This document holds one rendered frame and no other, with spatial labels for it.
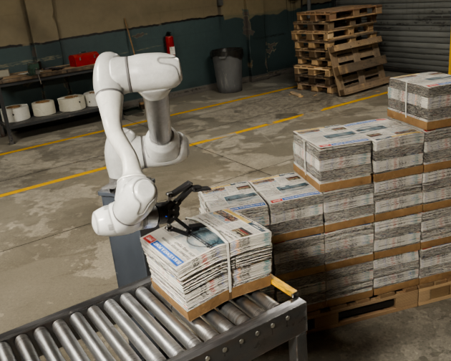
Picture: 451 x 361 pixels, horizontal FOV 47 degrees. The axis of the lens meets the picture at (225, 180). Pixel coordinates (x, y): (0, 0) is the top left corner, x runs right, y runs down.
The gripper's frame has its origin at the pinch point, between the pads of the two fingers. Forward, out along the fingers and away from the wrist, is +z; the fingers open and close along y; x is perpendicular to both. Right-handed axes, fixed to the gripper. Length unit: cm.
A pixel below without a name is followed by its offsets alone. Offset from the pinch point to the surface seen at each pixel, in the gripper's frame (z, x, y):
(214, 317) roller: -5.3, 17.9, 34.2
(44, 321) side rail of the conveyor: -53, -20, 42
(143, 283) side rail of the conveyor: -14.8, -19.2, 35.9
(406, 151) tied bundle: 132, -17, -6
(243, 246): 7.2, 15.0, 10.9
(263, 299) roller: 14.0, 20.2, 30.8
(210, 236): -1.2, 6.4, 8.9
